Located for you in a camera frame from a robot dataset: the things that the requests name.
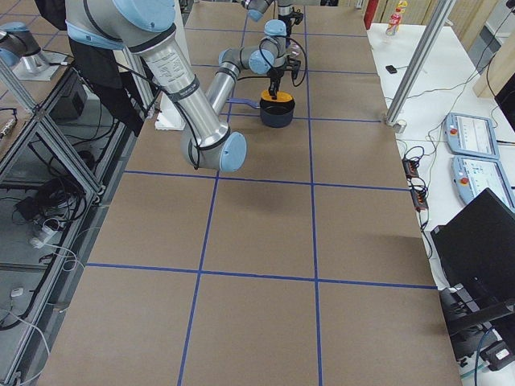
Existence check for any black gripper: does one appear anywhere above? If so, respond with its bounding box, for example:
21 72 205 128
268 56 302 100

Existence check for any yellow corn cob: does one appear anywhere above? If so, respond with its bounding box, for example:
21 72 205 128
261 89 294 103

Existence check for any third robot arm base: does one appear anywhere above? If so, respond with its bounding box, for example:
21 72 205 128
1 22 60 81

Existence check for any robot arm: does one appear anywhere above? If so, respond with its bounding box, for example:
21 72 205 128
65 1 303 172
240 0 304 25

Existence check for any small black box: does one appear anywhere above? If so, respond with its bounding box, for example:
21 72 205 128
385 65 398 74

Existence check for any drink bottle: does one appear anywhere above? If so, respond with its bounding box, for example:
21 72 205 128
385 1 407 36

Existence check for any black cloth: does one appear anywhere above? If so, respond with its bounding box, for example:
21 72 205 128
34 0 146 138

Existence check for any brown table mat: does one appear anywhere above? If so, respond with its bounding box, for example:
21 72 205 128
39 1 460 385

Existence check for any upper teach pendant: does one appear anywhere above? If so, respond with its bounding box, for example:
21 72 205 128
442 112 500 160

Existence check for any teach pendant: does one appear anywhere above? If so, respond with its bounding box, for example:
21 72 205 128
451 155 514 211
442 112 500 160

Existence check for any lower teach pendant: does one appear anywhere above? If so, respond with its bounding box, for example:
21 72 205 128
451 155 514 211

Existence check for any blue saucepan with handle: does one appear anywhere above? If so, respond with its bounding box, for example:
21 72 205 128
227 92 295 128

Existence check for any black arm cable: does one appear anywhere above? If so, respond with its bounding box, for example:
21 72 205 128
257 35 309 88

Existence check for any aluminium frame post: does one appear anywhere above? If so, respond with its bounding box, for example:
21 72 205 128
384 0 456 133

